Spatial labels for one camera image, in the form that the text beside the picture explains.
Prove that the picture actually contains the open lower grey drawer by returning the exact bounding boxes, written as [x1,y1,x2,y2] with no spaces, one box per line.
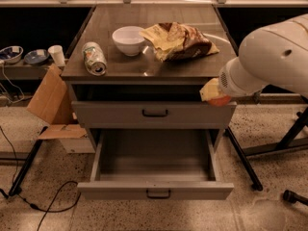
[78,129,234,200]

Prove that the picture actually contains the brown cardboard box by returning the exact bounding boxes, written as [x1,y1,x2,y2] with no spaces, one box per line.
[27,64,95,153]

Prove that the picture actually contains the blue patterned plate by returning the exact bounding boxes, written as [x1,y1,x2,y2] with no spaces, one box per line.
[24,49,49,66]

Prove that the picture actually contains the grey drawer cabinet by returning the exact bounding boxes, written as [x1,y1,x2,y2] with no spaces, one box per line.
[62,4,235,144]

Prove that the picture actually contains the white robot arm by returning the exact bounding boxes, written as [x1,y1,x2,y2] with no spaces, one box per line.
[200,14,308,106]

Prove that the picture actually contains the yellow brown chip bag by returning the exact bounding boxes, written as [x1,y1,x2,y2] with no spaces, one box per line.
[140,22,219,62]

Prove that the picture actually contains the black left frame leg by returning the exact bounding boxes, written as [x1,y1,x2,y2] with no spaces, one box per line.
[9,139,42,196]

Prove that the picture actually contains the black table leg frame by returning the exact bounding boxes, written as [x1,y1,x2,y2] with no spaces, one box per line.
[225,108,308,192]

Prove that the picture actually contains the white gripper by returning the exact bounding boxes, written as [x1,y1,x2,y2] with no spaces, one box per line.
[199,58,267,101]

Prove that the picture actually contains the blue patterned bowl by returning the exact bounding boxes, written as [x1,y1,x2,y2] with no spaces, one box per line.
[0,46,23,64]

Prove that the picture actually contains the crushed soda can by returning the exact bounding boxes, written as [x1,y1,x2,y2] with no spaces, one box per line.
[82,41,107,76]

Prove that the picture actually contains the white paper cup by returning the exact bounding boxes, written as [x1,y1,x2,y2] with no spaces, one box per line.
[48,45,65,66]

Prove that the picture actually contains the white ceramic bowl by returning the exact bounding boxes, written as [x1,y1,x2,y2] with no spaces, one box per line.
[112,26,145,57]

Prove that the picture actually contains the black caster wheel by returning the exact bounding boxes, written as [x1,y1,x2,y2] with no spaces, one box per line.
[283,190,308,206]

